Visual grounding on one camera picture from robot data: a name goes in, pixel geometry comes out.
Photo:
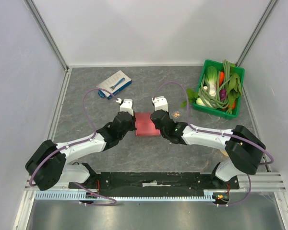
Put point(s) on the toy green beans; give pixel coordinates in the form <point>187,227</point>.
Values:
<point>222,102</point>

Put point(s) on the small plastic snack packet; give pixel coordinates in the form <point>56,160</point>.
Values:
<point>176,114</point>

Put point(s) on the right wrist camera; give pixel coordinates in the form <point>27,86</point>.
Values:
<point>160,103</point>

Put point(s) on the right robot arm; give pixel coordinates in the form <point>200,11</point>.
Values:
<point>244,149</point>

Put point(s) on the toy bok choy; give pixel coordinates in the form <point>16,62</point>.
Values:
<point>206,95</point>

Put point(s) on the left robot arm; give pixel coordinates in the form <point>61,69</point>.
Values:
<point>51,162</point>

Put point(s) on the slotted cable duct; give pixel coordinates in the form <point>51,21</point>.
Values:
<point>85,196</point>

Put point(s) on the blue razor box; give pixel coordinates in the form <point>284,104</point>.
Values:
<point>114,84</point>

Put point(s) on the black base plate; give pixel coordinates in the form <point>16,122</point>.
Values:
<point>153,184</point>

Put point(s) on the masking tape roll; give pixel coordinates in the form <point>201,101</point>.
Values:
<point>224,153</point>

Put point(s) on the toy spinach leaf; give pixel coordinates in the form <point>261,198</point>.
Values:
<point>234,89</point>

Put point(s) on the pink paper box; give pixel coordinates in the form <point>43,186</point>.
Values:
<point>144,125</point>

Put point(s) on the toy carrot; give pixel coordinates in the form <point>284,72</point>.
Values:
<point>221,78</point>

